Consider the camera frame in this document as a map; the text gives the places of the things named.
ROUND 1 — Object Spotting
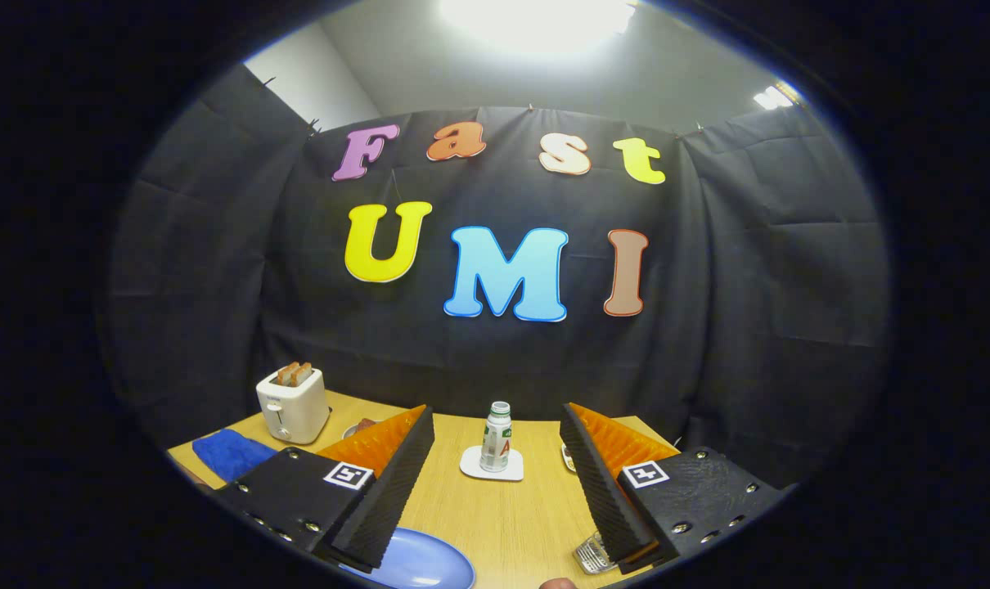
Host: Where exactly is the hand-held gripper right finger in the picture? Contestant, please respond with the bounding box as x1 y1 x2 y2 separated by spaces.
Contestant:
560 402 791 574

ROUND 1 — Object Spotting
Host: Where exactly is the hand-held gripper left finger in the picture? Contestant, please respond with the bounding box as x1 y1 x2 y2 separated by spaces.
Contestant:
211 403 436 574

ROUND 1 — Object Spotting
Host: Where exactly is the blue plate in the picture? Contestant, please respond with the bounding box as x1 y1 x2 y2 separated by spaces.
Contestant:
340 527 477 589

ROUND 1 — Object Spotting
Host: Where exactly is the white square coaster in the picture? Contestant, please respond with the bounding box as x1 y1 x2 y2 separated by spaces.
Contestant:
460 445 524 482

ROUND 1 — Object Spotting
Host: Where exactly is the small white drink bottle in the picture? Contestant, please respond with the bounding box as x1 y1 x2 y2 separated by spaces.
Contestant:
479 401 513 473

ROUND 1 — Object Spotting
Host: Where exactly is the white toaster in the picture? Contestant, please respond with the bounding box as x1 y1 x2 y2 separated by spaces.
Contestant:
255 366 332 446

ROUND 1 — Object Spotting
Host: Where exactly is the blue cloth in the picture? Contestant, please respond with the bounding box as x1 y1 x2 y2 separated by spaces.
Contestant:
191 428 279 483

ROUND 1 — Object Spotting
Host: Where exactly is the small ceiling light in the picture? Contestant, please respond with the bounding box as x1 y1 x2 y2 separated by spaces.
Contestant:
753 80 799 111

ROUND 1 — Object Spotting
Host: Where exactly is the large ceiling light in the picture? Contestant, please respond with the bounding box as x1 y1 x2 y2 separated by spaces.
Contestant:
438 0 637 50

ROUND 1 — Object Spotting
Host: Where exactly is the metal wire basket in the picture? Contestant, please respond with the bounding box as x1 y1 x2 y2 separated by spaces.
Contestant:
573 530 619 575

